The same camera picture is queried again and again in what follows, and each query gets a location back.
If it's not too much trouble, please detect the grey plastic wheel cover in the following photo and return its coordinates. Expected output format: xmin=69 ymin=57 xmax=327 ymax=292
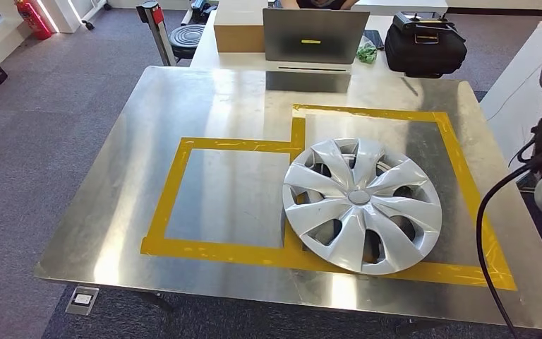
xmin=282 ymin=136 xmax=443 ymax=276

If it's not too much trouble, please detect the steel workbench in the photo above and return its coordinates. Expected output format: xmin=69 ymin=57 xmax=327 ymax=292
xmin=33 ymin=65 xmax=542 ymax=333

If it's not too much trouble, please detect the white partition panel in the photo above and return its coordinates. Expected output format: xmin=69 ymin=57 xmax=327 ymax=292
xmin=478 ymin=20 xmax=542 ymax=165

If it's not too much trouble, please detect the black bag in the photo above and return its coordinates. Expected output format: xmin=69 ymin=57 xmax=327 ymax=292
xmin=384 ymin=12 xmax=469 ymax=79

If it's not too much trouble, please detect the black phone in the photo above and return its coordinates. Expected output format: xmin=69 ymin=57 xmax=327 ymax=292
xmin=363 ymin=28 xmax=385 ymax=51

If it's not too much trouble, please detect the green bag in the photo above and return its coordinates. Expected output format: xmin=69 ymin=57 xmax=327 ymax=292
xmin=355 ymin=36 xmax=379 ymax=65

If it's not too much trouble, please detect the person at desk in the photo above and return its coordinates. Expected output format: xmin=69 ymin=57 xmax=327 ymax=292
xmin=280 ymin=0 xmax=361 ymax=11

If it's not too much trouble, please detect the grey metal box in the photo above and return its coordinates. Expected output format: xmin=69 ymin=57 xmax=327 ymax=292
xmin=262 ymin=8 xmax=371 ymax=66

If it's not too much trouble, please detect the pale table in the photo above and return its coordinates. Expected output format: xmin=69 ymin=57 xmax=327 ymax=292
xmin=188 ymin=0 xmax=450 ymax=76

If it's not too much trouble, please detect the brown cardboard box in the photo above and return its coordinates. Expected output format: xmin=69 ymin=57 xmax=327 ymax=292
xmin=213 ymin=0 xmax=268 ymax=54

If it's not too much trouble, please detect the grey stanchion with red band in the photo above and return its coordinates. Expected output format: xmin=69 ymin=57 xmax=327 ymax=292
xmin=135 ymin=0 xmax=177 ymax=67

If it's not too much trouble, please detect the red fire extinguisher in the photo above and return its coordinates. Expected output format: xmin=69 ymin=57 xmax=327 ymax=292
xmin=14 ymin=0 xmax=54 ymax=41

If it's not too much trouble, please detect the steel floor outlet box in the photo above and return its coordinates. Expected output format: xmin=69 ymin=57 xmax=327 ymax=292
xmin=64 ymin=285 xmax=100 ymax=316

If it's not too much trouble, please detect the black camera cable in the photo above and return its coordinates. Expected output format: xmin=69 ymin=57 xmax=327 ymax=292
xmin=476 ymin=133 xmax=542 ymax=339

